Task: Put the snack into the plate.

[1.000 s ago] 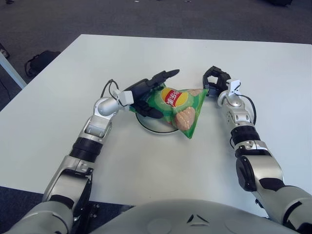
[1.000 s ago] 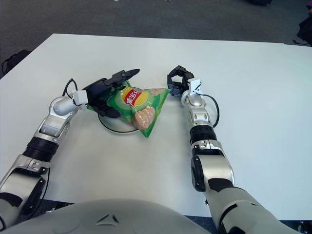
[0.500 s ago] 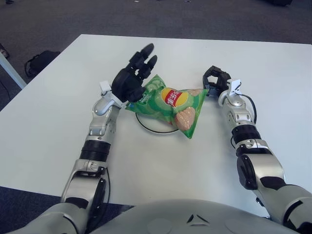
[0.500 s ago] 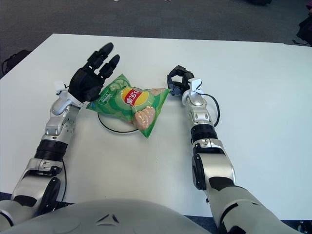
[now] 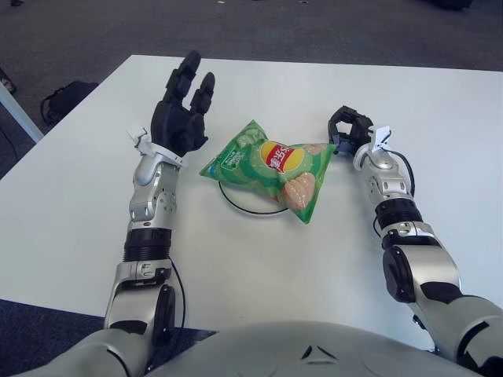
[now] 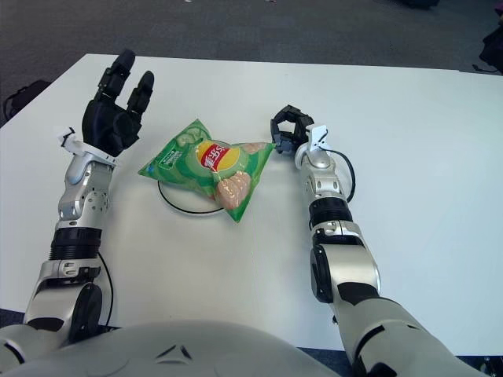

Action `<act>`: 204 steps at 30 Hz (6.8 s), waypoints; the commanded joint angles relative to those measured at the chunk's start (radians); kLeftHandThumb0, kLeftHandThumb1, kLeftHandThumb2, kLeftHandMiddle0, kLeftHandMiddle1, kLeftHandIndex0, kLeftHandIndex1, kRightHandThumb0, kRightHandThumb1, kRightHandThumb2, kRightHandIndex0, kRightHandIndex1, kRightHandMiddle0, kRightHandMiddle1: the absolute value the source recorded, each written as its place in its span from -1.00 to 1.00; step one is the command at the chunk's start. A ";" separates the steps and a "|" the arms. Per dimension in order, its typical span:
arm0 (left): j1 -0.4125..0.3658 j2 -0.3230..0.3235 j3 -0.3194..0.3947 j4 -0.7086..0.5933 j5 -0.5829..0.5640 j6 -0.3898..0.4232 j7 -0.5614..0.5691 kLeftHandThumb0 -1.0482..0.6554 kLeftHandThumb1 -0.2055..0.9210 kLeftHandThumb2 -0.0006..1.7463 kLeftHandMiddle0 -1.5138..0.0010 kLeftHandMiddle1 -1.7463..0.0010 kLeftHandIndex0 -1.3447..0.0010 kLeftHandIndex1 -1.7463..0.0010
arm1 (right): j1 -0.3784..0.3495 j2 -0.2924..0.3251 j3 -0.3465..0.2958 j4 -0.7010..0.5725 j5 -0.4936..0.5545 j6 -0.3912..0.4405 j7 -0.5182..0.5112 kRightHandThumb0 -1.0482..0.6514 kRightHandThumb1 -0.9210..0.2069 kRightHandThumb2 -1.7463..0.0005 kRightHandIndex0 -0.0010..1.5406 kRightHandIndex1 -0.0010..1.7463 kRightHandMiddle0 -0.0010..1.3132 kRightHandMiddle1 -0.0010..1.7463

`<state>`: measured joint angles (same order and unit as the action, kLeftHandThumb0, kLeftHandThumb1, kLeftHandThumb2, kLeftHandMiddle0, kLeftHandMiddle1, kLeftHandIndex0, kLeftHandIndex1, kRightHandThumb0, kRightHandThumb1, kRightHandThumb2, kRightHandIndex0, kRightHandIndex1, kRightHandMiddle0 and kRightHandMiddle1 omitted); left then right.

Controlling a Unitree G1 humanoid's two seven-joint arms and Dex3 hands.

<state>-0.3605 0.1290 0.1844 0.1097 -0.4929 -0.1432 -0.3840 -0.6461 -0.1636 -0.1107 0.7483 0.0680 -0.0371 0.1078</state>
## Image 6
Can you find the white plate black rim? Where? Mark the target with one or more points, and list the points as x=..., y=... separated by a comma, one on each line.
x=181, y=200

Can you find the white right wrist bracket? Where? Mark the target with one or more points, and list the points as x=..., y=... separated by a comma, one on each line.
x=316, y=137

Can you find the green potato chips bag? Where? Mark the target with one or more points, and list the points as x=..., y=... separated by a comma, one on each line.
x=196, y=169

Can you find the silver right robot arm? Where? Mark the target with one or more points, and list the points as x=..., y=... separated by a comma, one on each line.
x=346, y=267

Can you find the grey robot torso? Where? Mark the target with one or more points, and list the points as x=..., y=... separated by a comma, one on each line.
x=177, y=349

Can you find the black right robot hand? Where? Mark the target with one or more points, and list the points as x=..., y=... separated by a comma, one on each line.
x=298, y=131

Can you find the dark metal floor object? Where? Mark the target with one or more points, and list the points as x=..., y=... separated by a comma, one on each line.
x=494, y=369

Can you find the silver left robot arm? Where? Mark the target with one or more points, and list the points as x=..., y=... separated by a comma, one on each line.
x=84, y=196

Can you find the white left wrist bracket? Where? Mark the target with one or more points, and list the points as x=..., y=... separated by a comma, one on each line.
x=78, y=148

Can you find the black bag on floor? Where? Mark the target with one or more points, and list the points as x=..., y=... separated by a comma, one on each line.
x=25, y=94

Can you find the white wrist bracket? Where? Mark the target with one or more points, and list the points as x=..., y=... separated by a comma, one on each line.
x=78, y=148
x=316, y=137

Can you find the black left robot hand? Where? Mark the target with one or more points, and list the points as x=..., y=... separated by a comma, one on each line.
x=106, y=125

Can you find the black chair base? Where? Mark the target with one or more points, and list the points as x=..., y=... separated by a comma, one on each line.
x=495, y=47

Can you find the black floor object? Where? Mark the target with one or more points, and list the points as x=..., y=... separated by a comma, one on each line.
x=418, y=3

